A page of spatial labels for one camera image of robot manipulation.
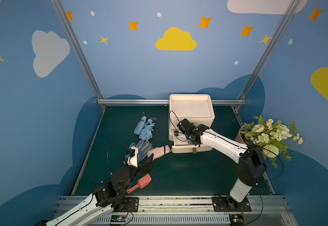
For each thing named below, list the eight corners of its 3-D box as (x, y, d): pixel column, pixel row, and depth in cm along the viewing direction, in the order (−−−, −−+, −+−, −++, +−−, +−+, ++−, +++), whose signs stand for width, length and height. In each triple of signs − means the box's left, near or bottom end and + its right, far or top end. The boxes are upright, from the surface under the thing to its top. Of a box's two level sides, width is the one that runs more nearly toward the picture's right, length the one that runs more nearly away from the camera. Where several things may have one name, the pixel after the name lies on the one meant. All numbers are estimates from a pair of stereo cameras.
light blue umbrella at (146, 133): (140, 139, 102) (139, 135, 98) (149, 118, 115) (148, 114, 111) (150, 141, 101) (149, 137, 97) (158, 120, 113) (158, 116, 110)
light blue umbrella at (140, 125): (133, 133, 104) (132, 131, 102) (143, 114, 117) (143, 111, 114) (139, 135, 103) (139, 133, 101) (149, 115, 116) (149, 113, 113)
